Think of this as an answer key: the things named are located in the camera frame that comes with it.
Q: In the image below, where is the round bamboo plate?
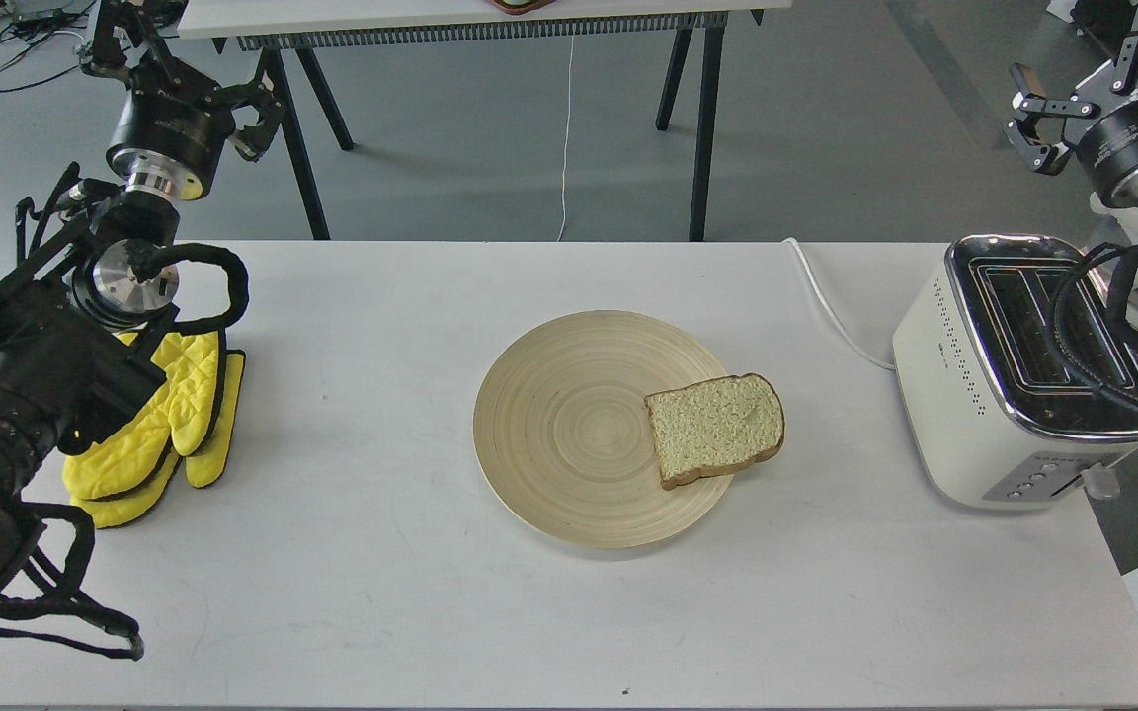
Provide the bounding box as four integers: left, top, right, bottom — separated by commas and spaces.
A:
473, 311, 732, 549

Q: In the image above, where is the brown object on background table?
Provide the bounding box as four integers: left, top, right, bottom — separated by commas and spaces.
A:
488, 0, 555, 15

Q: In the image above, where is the cream and chrome toaster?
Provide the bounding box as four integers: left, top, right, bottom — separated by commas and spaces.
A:
891, 234, 1138, 513

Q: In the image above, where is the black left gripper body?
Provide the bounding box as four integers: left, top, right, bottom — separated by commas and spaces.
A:
107, 60, 236, 201

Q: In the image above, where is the thin white hanging cable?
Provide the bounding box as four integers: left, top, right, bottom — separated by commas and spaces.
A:
556, 36, 575, 242

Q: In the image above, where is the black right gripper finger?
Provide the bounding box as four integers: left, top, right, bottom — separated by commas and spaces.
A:
1009, 63, 1100, 121
1004, 118, 1072, 176

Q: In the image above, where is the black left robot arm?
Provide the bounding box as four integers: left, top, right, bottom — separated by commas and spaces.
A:
0, 53, 285, 659

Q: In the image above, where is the white background trestle table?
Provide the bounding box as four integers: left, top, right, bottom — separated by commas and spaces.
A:
178, 1, 791, 242

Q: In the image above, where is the slice of white bread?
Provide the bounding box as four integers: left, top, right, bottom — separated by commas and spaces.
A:
644, 373, 786, 491

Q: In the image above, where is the yellow oven mitt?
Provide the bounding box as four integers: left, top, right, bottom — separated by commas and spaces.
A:
60, 350, 247, 529
61, 330, 226, 501

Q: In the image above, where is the white toaster power cord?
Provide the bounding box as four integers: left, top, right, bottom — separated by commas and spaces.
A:
782, 237, 898, 372

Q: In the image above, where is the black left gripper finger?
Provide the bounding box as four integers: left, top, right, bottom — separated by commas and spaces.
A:
198, 80, 285, 124
229, 121, 273, 162

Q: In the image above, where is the yellow oven mitt lower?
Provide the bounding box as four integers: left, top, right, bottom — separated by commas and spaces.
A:
60, 350, 247, 529

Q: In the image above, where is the yellow oven mitt upper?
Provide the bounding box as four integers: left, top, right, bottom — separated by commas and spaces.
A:
61, 330, 226, 501

